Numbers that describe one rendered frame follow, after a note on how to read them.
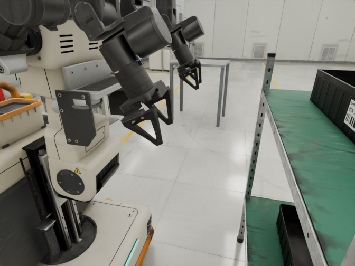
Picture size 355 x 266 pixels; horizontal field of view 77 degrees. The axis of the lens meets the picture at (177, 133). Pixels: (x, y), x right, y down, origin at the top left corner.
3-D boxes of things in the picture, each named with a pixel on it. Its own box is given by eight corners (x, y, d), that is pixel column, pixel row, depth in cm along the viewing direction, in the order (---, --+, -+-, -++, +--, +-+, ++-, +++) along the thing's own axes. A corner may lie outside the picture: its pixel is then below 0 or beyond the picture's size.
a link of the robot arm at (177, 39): (167, 35, 82) (162, 36, 77) (183, 25, 79) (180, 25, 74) (176, 53, 84) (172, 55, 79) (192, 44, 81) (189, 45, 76)
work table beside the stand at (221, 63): (218, 127, 297) (224, 64, 263) (170, 120, 319) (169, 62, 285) (224, 115, 335) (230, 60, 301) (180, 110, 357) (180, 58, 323)
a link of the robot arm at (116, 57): (105, 42, 44) (89, 46, 39) (132, 24, 42) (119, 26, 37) (124, 74, 47) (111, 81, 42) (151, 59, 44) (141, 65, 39)
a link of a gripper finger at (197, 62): (208, 78, 90) (198, 56, 87) (206, 82, 83) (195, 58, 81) (193, 85, 92) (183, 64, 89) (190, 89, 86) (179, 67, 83)
